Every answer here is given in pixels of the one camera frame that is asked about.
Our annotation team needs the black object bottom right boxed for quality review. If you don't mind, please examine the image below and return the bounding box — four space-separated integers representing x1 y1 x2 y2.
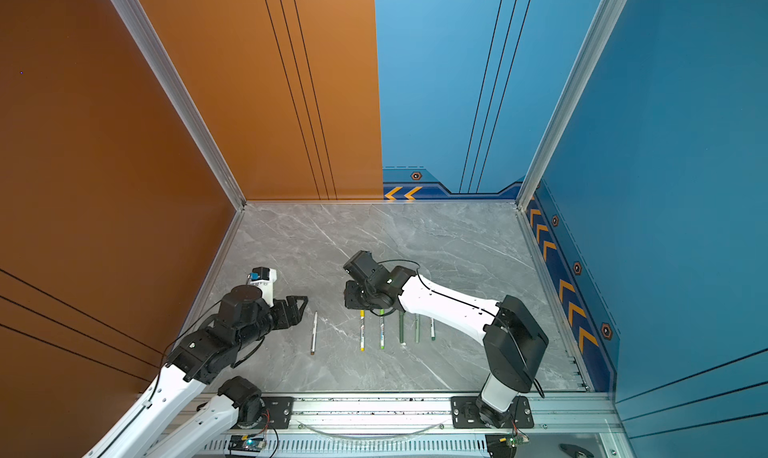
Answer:
559 443 594 458

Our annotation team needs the left green circuit board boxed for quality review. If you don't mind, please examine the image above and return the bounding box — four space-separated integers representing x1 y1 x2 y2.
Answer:
227 435 266 455

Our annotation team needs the green circuit board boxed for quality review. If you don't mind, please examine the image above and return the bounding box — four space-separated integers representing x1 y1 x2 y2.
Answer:
499 433 530 448
227 435 266 455

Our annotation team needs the aluminium right corner post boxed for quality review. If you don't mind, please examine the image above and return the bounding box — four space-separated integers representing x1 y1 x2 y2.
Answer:
516 0 628 212

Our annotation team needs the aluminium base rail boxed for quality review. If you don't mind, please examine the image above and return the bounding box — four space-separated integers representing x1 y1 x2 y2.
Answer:
137 390 637 458

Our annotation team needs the right green circuit board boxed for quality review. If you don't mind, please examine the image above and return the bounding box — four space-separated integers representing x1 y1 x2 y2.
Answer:
499 433 530 448

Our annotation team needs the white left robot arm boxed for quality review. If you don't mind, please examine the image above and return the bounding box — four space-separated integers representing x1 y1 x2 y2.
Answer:
85 285 308 457

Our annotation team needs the white pen yellow tip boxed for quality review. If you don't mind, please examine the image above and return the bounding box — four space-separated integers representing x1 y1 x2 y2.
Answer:
359 310 366 352

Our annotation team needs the aluminium corner post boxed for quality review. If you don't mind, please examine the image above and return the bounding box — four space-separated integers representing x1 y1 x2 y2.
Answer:
516 0 628 212
109 0 247 212

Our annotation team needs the aluminium left corner post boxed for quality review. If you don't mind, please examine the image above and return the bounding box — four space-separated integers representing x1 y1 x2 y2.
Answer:
109 0 247 212

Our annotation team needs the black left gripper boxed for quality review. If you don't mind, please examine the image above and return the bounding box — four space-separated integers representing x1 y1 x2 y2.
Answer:
238 293 310 354

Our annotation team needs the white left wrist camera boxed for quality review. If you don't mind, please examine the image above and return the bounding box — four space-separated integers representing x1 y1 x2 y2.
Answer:
246 267 277 307

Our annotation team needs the white pen light green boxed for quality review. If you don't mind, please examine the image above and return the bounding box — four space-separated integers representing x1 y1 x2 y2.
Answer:
379 310 386 350

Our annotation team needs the dark green pen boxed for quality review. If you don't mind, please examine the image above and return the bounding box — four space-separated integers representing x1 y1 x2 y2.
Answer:
398 311 406 347

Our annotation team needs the white pen brown tip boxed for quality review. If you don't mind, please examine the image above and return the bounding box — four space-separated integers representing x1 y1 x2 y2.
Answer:
310 312 319 356

